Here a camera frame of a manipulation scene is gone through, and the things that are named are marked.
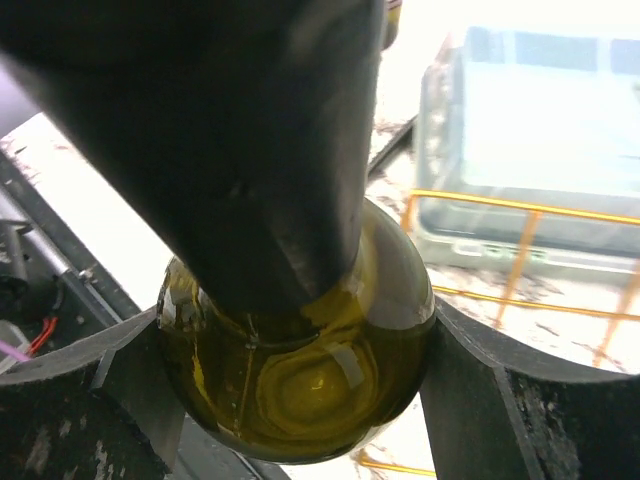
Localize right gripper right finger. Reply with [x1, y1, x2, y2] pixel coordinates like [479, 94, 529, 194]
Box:
[420, 300, 639, 479]

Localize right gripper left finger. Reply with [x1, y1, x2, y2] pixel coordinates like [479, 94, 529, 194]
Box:
[1, 310, 185, 479]

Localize green wine bottle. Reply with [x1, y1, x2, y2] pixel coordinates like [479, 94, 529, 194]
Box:
[1, 1, 435, 464]

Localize clear plastic storage box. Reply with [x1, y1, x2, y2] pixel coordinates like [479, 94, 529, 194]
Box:
[411, 24, 639, 282]

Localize gold wire wine rack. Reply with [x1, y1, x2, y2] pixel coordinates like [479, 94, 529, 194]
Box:
[357, 188, 640, 479]

